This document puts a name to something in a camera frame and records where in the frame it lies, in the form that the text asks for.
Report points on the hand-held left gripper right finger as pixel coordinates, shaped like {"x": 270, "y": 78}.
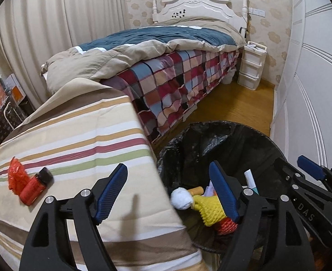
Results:
{"x": 223, "y": 192}

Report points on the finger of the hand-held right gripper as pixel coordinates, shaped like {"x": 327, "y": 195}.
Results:
{"x": 298, "y": 185}
{"x": 311, "y": 166}

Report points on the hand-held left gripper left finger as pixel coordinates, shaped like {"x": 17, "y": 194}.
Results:
{"x": 111, "y": 192}

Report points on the white printed pouch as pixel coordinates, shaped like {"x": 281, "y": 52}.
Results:
{"x": 210, "y": 189}

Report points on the white tube with teal band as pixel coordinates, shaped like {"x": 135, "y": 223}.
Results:
{"x": 250, "y": 180}

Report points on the white paper ball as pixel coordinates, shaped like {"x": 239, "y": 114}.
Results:
{"x": 181, "y": 199}

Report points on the trash bin with black bag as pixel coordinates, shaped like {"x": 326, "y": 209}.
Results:
{"x": 199, "y": 146}

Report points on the yellow foam fruit net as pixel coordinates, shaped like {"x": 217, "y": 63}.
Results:
{"x": 208, "y": 209}

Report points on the orange foam fruit net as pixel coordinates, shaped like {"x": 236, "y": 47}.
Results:
{"x": 226, "y": 225}

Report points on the striped cloth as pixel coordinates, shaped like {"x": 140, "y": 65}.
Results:
{"x": 84, "y": 135}

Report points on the red bottle with black cap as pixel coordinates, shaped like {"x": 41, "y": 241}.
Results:
{"x": 34, "y": 187}

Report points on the white wardrobe doors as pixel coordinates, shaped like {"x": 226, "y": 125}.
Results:
{"x": 309, "y": 76}

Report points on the red crumpled plastic bag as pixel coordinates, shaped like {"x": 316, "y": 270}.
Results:
{"x": 16, "y": 175}

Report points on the small white bucket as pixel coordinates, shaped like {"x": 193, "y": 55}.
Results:
{"x": 229, "y": 76}

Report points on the white plastic drawer unit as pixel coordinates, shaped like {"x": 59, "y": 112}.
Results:
{"x": 249, "y": 67}

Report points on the plaid bed sheet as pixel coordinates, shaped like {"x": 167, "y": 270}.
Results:
{"x": 177, "y": 82}

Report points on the dark storage cart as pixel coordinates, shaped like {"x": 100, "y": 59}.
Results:
{"x": 2, "y": 124}

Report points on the white and orange box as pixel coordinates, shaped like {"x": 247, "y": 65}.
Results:
{"x": 13, "y": 87}

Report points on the beige and blue duvet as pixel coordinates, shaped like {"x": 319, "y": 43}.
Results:
{"x": 154, "y": 36}

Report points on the cream curtain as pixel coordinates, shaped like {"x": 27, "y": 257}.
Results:
{"x": 55, "y": 19}

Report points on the white bed headboard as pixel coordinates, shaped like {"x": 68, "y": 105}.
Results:
{"x": 194, "y": 5}

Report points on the white wall switch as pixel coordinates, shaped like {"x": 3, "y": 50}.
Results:
{"x": 257, "y": 11}

